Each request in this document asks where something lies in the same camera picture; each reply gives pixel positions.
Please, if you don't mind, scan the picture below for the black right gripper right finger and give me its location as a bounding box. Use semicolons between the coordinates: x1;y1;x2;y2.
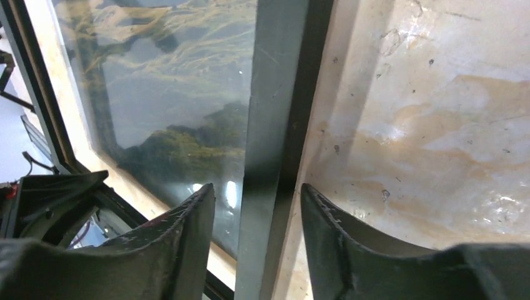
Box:
301;184;529;299

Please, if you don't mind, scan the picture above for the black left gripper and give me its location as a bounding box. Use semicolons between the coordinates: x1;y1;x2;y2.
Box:
1;171;109;249

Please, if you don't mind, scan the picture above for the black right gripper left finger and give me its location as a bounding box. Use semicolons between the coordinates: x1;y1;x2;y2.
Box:
1;184;215;299

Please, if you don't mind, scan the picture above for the black picture frame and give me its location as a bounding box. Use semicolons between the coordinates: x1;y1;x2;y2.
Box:
1;1;333;299

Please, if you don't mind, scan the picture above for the mountain landscape photo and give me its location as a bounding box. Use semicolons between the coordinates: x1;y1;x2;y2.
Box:
24;0;258;291

